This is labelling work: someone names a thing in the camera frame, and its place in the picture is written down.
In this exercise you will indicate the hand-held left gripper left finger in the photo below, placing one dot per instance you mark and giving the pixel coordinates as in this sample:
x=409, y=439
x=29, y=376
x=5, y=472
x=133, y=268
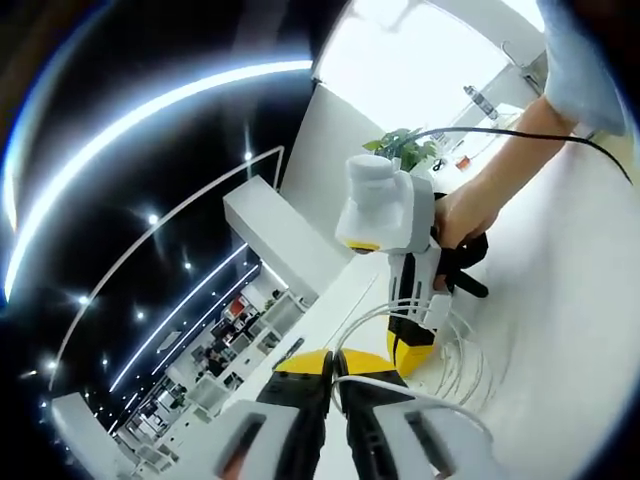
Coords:
x=295, y=390

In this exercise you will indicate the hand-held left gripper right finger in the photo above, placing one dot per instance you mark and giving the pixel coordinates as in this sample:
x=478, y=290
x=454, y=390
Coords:
x=370, y=415

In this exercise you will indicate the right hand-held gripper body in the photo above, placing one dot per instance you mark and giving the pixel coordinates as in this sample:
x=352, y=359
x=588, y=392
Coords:
x=385, y=210

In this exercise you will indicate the person's right hand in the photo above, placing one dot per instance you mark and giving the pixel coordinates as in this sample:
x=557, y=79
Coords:
x=470, y=210

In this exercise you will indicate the black power strip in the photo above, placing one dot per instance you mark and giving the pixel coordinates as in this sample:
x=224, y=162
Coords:
x=295, y=345

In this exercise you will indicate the green potted plant white pot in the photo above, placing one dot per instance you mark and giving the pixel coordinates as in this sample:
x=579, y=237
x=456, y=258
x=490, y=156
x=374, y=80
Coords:
x=405, y=150

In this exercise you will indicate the small orange object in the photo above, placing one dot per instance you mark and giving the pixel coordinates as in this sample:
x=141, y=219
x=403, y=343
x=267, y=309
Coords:
x=463, y=163

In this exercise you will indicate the large bright window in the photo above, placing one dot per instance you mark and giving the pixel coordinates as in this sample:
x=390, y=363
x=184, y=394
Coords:
x=425, y=65

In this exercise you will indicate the person's grey shirt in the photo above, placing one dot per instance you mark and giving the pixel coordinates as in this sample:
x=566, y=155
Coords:
x=580, y=75

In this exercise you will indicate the curved ceiling light strip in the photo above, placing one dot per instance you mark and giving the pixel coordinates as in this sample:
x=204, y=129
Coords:
x=150, y=107

